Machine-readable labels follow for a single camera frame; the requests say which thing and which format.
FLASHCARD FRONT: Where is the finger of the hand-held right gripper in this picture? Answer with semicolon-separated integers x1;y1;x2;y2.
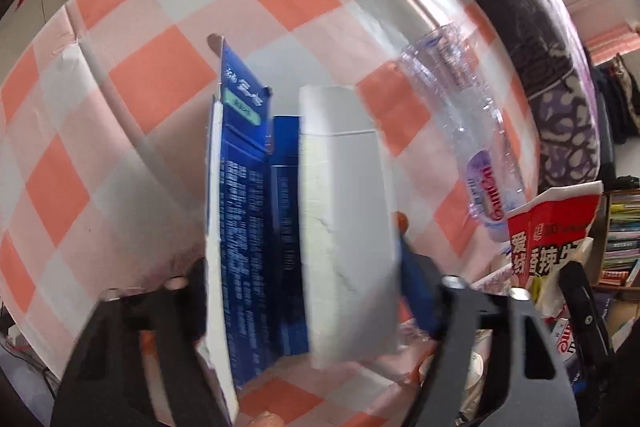
557;252;616;388

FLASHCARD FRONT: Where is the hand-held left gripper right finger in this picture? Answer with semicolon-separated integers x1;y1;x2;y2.
398;227;581;427

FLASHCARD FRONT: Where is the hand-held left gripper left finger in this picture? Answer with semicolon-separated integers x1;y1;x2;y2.
50;257;233;427

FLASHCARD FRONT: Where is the blue and white carton box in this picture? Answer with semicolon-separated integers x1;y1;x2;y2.
200;34;403;425

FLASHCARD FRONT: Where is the red snack packet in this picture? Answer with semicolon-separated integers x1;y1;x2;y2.
507;181;603;323

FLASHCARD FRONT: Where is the clear plastic bottle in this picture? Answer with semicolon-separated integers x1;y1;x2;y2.
400;24;528;243

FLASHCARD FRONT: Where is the wooden bookshelf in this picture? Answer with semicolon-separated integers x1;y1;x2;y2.
580;187;640;303

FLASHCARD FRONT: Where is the row of books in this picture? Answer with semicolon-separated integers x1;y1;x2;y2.
600;189;640;288

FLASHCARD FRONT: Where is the pile of dark clothes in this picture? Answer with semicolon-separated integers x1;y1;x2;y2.
590;54;640;145

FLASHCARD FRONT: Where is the orange checkered tablecloth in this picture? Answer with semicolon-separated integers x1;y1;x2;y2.
0;0;546;427

